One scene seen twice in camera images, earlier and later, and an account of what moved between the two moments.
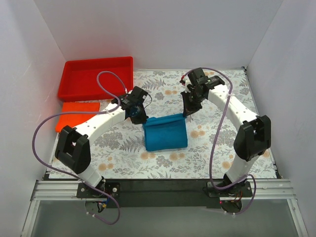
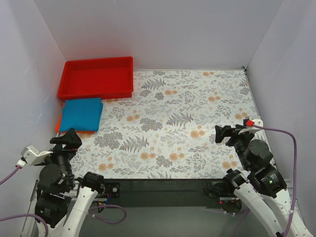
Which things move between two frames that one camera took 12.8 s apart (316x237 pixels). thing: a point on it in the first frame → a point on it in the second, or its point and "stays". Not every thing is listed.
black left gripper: x=139 y=114 → x=63 y=145
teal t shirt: x=166 y=133 → x=82 y=114
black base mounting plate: x=165 y=193 stays
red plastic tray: x=96 y=79 stays
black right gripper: x=190 y=103 → x=232 y=136
